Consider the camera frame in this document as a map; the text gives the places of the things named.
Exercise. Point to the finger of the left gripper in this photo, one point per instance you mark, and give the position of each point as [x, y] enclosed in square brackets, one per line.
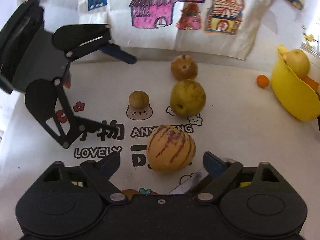
[116, 52]
[91, 126]

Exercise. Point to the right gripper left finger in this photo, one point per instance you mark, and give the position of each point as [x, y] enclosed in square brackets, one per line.
[98, 174]

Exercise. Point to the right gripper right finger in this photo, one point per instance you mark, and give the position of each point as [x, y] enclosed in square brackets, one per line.
[222, 174]

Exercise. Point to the small brown longan fruit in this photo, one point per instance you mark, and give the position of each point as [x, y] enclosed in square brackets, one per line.
[139, 99]

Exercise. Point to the striped pepino melon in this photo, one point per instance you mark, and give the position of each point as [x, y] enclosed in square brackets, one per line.
[169, 149]

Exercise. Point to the striped round melon back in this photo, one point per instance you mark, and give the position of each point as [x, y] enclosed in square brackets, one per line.
[184, 67]

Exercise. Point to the yellow-green pear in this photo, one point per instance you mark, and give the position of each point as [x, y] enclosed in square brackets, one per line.
[187, 98]

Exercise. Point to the metal baking tray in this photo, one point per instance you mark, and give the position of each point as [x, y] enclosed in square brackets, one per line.
[190, 182]

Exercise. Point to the white printed table cloth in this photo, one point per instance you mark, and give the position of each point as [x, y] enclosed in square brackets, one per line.
[240, 121]

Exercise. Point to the small tangerine near bowl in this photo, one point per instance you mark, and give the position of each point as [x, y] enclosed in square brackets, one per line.
[262, 81]

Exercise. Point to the yellow plastic bowl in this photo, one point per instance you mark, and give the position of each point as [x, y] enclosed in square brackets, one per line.
[300, 100]

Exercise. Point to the houses drawing paper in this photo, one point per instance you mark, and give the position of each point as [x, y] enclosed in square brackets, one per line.
[220, 27]

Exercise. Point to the orange fruit in bowl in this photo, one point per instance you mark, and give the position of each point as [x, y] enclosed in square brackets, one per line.
[311, 83]

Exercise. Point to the yellow pear in bowl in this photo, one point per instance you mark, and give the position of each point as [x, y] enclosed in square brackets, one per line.
[298, 61]

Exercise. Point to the yellow flower twig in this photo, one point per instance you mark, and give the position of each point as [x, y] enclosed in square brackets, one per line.
[308, 38]

